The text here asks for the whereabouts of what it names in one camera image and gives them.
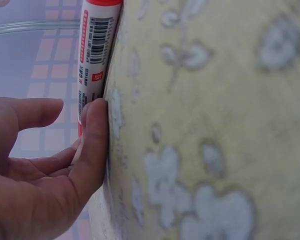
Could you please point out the red and white marker pen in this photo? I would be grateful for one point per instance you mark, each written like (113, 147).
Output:
(95, 57)

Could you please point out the person's left hand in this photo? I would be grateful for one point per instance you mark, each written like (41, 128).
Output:
(35, 195)

